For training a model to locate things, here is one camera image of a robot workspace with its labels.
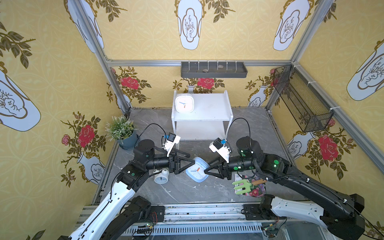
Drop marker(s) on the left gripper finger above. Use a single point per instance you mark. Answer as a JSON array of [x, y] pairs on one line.
[[181, 164], [181, 153]]

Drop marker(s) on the white two-tier shelf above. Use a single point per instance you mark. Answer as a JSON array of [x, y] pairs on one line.
[[207, 121]]

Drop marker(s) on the blue square alarm clock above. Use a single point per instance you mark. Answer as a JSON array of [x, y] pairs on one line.
[[197, 171]]

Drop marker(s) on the potted green plant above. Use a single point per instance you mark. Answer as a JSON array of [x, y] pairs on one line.
[[123, 131]]

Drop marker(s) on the black wire mesh basket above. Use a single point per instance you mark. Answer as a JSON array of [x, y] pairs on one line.
[[307, 106]]

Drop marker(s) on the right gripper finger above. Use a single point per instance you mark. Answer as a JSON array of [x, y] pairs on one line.
[[218, 161], [214, 171]]

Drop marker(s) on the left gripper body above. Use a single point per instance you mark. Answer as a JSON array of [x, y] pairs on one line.
[[173, 163]]

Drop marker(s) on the white square alarm clock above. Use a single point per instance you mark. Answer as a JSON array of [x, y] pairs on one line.
[[184, 103]]

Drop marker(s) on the floral seed packet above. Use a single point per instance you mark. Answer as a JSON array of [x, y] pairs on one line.
[[257, 191]]

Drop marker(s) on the green garden hand fork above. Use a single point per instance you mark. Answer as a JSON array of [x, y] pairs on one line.
[[244, 186]]

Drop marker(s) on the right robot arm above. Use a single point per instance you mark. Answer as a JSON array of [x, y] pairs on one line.
[[339, 213]]

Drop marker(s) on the grey wall tray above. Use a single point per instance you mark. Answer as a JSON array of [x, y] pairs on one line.
[[213, 69]]

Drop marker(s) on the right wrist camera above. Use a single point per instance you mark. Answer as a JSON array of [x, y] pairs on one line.
[[222, 147]]

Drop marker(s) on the white twin-bell clock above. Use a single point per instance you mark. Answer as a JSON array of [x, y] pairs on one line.
[[161, 176]]

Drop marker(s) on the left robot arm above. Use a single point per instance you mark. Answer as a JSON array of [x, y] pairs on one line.
[[126, 186]]

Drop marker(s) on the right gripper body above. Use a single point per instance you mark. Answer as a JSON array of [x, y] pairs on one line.
[[225, 167]]

